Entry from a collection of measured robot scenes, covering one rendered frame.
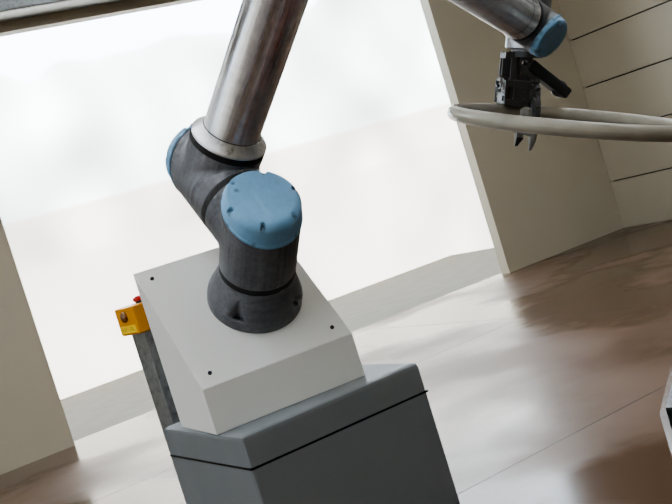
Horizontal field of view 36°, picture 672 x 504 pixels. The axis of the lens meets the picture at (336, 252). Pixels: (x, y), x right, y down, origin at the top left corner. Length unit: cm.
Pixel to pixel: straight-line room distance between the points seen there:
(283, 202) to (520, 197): 843
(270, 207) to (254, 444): 42
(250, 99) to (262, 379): 52
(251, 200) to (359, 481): 56
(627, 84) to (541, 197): 138
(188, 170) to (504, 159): 832
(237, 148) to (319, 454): 59
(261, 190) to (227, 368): 34
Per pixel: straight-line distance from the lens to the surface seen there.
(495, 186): 1010
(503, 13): 201
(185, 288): 211
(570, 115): 235
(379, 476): 200
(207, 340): 202
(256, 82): 191
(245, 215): 187
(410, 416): 203
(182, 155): 205
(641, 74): 1055
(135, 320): 293
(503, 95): 230
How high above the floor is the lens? 121
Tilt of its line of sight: 3 degrees down
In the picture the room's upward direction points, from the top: 17 degrees counter-clockwise
